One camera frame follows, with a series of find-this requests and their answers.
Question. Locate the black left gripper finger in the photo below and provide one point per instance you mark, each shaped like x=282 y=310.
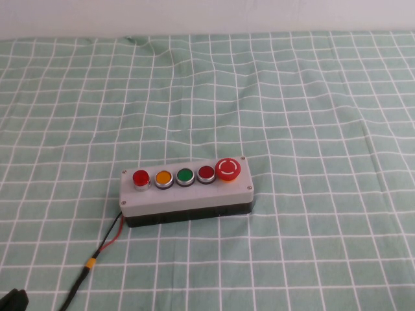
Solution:
x=21 y=301
x=7 y=303

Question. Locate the grey black button switch box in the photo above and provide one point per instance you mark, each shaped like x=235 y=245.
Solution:
x=201 y=197

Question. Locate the yellow push button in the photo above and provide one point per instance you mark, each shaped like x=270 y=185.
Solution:
x=163 y=178

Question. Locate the green push button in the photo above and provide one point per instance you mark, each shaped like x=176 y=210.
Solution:
x=184 y=175

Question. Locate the flat red push button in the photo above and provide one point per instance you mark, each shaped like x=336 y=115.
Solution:
x=206 y=172

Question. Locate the red mushroom emergency stop button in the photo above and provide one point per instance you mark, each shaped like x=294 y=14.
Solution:
x=228 y=168

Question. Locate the red indicator lamp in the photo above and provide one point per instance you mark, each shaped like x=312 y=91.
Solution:
x=141 y=178

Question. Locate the green white checked tablecloth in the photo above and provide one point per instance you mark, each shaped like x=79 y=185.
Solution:
x=291 y=113

